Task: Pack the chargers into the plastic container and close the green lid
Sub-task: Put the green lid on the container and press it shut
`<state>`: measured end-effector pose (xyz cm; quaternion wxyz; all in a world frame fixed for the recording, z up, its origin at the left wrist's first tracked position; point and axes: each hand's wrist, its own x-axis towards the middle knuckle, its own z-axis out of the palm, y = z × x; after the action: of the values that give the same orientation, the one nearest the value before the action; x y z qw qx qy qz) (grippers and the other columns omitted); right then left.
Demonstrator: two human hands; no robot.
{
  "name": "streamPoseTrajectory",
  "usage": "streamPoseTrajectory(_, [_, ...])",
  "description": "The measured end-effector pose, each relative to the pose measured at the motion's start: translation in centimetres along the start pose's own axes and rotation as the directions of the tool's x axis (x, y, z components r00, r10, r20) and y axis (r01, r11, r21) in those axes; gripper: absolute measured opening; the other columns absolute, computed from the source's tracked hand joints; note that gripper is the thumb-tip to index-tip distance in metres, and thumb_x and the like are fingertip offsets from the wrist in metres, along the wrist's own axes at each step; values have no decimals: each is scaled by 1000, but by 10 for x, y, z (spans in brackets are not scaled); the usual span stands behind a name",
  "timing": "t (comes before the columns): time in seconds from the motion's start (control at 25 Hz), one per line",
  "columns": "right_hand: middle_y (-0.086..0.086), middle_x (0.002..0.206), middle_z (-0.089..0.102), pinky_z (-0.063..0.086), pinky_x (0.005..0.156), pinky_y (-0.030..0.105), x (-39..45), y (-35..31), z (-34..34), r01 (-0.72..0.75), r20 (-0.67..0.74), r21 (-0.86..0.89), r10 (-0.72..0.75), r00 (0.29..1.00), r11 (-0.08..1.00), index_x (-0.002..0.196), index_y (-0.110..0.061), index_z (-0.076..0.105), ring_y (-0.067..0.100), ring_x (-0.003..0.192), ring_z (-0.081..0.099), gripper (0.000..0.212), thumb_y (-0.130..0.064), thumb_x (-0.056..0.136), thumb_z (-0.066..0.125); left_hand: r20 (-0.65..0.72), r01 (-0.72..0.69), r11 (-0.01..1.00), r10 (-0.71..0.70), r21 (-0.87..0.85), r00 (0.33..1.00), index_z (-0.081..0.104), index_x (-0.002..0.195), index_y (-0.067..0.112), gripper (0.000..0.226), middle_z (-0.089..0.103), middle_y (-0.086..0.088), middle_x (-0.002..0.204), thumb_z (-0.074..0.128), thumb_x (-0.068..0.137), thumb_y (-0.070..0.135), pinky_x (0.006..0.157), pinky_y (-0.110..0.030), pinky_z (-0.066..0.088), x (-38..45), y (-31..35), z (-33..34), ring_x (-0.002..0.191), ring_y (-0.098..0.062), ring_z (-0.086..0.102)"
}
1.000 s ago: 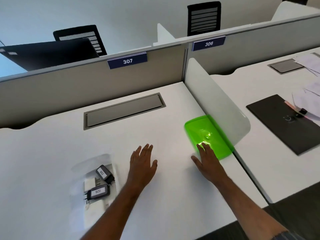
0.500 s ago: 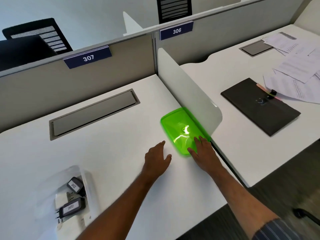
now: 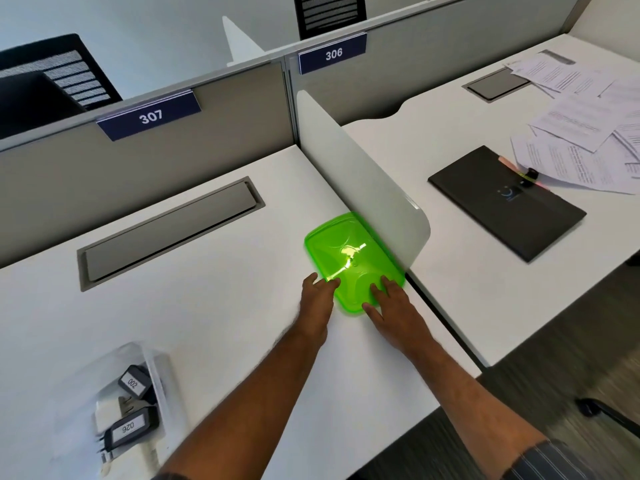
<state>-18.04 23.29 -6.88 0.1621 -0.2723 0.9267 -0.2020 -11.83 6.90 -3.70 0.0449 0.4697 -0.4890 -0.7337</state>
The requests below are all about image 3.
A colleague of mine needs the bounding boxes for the clear plastic container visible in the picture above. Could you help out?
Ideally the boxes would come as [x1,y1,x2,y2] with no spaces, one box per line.
[55,342,189,480]

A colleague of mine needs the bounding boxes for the black notebook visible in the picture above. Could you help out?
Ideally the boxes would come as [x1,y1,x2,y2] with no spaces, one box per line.
[427,145,587,264]

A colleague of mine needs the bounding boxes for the long black charger white label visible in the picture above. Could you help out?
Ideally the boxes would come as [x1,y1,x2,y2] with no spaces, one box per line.
[97,405,161,453]

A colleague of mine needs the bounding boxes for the white charger round pins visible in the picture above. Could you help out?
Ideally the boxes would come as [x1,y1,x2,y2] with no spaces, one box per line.
[93,397,123,431]

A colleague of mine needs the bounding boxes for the pile of printed papers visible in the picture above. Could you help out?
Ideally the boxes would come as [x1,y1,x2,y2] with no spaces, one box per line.
[503,48,640,195]

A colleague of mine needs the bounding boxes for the person's left forearm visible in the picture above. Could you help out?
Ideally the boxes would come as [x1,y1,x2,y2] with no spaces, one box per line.
[159,329,323,480]

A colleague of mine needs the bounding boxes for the black monitor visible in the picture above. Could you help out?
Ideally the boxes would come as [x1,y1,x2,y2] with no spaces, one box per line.
[0,72,89,141]

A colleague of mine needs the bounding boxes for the black mesh office chair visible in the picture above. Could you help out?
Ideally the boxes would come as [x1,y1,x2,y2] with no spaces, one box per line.
[292,0,367,41]
[0,33,123,113]

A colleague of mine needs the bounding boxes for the person's left hand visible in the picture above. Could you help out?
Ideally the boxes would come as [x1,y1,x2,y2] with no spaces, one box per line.
[298,272,342,345]

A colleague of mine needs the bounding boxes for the person's right forearm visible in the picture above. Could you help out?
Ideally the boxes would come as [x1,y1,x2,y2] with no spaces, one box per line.
[407,337,549,468]

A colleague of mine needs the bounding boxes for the large square white charger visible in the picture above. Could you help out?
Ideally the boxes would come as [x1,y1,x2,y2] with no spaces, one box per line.
[102,444,161,480]

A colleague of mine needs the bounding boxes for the white desk side divider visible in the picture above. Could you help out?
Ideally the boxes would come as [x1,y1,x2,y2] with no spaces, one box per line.
[221,15,266,68]
[295,89,432,275]

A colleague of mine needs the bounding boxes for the blue desk number sign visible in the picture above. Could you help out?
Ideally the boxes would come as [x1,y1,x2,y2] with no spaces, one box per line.
[95,88,203,143]
[297,32,369,75]

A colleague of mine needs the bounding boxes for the compact black charger white label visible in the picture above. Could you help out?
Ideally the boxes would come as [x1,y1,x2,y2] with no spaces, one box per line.
[117,364,153,401]

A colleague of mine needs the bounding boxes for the person's right hand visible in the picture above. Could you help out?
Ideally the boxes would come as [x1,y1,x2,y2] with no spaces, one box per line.
[361,275,436,357]

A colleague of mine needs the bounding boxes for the green lid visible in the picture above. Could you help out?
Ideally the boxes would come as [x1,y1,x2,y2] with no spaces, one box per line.
[303,211,407,317]

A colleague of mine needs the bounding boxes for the beige desk partition panel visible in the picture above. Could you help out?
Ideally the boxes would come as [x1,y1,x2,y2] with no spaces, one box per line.
[283,0,596,127]
[0,57,296,271]

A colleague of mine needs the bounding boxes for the black chair base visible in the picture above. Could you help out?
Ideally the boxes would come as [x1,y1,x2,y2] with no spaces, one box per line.
[573,396,640,439]

